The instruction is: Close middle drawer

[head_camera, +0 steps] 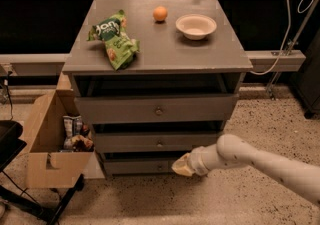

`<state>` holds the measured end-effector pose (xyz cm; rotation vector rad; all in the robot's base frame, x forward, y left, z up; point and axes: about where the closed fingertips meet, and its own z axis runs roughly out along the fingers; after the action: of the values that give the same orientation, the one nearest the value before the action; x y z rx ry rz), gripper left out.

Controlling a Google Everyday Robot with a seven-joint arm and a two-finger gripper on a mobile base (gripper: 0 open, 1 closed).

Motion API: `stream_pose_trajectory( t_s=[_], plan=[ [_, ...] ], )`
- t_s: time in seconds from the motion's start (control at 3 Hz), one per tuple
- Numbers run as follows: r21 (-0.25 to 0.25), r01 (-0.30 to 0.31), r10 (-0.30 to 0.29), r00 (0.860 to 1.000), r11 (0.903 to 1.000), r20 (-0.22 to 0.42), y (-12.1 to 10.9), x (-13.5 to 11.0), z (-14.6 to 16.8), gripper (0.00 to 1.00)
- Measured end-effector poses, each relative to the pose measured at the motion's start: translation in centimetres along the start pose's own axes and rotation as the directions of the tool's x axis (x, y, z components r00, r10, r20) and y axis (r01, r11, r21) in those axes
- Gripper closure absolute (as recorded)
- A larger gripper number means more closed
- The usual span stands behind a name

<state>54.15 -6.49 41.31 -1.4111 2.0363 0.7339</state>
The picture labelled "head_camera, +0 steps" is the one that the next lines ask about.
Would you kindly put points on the grey wooden drawer cabinet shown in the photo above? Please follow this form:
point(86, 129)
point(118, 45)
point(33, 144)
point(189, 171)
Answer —
point(167, 64)

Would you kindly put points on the orange fruit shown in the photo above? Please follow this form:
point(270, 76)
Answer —
point(160, 13)

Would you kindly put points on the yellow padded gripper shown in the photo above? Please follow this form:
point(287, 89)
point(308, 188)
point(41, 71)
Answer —
point(197, 162)

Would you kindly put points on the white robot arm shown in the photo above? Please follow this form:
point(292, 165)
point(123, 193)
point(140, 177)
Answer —
point(231, 151)

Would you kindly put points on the cardboard box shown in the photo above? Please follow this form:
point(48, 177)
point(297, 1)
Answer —
point(44, 133)

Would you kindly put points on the grey top drawer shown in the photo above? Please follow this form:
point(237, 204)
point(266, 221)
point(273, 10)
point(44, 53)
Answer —
point(156, 109)

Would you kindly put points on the black stand with tray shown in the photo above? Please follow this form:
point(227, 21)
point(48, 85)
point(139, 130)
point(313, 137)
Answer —
point(10, 146)

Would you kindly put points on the snack packets in box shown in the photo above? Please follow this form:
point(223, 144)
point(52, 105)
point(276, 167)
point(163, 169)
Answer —
point(77, 135)

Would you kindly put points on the white bowl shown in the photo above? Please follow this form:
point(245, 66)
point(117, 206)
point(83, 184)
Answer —
point(196, 26)

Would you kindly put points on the grey drawer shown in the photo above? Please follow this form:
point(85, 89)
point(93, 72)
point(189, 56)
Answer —
point(156, 109)
point(153, 141)
point(135, 166)

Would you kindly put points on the dark cabinet at right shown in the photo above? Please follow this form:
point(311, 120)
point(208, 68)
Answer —
point(306, 81)

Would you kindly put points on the green snack bag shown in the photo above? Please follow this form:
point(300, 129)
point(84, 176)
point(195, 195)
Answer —
point(120, 48)

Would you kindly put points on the grey bottom drawer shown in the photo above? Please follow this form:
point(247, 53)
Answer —
point(135, 166)

